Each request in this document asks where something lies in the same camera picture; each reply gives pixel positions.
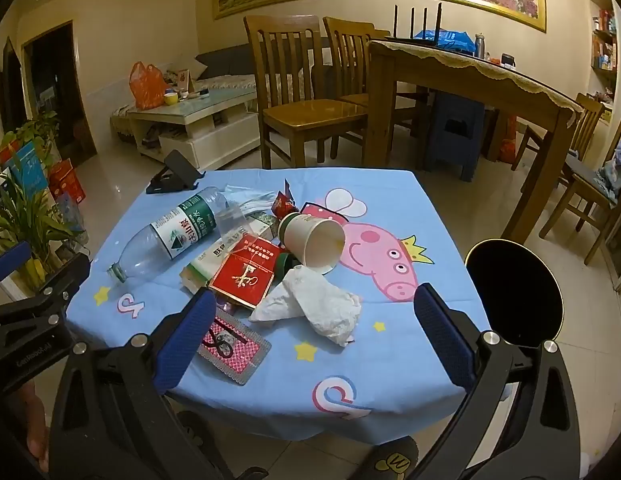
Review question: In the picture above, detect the white paper cup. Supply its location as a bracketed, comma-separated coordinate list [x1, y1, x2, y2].
[279, 211, 347, 276]

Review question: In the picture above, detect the wooden dining table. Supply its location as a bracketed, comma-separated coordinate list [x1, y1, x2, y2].
[365, 39, 584, 246]

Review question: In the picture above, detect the white and green carton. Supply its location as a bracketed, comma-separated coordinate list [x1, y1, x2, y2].
[179, 210, 278, 295]

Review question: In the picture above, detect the clear plastic wrapper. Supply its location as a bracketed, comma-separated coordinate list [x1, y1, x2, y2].
[218, 204, 276, 242]

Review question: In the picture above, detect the red cigarette box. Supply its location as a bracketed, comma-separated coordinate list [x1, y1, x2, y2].
[209, 232, 291, 311]

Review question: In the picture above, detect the lace-edged table cover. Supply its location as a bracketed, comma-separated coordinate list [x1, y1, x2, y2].
[371, 37, 586, 116]

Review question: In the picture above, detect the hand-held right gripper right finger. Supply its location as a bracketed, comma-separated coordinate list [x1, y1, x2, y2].
[413, 282, 584, 480]

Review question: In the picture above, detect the wooden dining chair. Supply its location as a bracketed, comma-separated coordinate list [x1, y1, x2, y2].
[244, 15, 369, 170]
[521, 92, 605, 196]
[538, 117, 621, 266]
[323, 16, 421, 158]

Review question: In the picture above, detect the black slipper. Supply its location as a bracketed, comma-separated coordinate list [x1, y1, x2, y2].
[363, 435, 420, 480]

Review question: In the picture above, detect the blue plastic stool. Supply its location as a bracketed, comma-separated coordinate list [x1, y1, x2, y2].
[425, 91, 486, 182]

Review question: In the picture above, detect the orange plastic bag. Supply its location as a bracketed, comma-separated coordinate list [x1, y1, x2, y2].
[129, 61, 170, 111]

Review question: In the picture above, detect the white glass-top coffee table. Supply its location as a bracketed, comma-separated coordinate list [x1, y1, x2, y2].
[110, 87, 264, 171]

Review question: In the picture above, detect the clear plastic water bottle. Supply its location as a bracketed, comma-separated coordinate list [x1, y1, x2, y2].
[107, 186, 230, 283]

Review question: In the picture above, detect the black television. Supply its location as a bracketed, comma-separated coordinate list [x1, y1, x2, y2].
[0, 36, 28, 121]

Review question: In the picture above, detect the blue gift box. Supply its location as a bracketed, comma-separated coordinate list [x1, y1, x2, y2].
[8, 141, 48, 196]

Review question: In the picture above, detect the red snack wrapper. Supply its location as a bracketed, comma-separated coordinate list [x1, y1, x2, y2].
[270, 178, 304, 221]

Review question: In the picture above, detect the pile of clothes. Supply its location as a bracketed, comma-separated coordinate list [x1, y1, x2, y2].
[593, 127, 621, 201]

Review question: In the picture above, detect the red plastic bag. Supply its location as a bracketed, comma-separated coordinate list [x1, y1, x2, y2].
[499, 115, 519, 166]

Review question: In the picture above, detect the black gold-rimmed trash bin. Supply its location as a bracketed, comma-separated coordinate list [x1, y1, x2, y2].
[465, 239, 565, 346]

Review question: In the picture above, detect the white tissue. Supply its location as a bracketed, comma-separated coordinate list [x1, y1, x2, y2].
[248, 265, 364, 348]

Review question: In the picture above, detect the pink patterned playing card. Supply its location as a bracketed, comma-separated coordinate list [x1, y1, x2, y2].
[198, 307, 272, 387]

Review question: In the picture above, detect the green potted plant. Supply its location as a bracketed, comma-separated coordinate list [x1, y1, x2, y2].
[0, 110, 88, 281]

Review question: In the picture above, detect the black phone stand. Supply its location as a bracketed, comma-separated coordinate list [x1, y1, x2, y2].
[145, 149, 207, 195]

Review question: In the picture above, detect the person's left hand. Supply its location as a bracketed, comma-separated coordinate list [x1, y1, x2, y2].
[13, 380, 48, 463]

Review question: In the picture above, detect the blue plastic bag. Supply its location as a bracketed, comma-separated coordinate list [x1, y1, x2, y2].
[413, 29, 476, 56]

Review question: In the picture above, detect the blue cartoon tablecloth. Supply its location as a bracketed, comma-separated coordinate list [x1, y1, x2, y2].
[65, 167, 491, 443]

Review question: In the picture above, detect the wall shelf with boxes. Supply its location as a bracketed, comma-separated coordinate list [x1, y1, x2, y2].
[588, 0, 619, 126]

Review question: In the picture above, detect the black wifi router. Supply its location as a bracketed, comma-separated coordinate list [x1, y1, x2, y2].
[385, 2, 444, 43]

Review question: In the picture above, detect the red gift box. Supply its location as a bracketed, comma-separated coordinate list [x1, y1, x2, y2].
[48, 159, 87, 206]

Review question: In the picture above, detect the dark grey sofa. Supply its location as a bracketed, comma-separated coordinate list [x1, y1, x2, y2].
[193, 42, 311, 106]

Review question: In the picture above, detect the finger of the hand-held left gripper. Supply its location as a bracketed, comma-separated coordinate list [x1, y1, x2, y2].
[0, 241, 32, 283]
[0, 252, 91, 331]

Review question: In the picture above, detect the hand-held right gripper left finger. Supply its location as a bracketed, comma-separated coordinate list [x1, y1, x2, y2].
[48, 287, 218, 480]

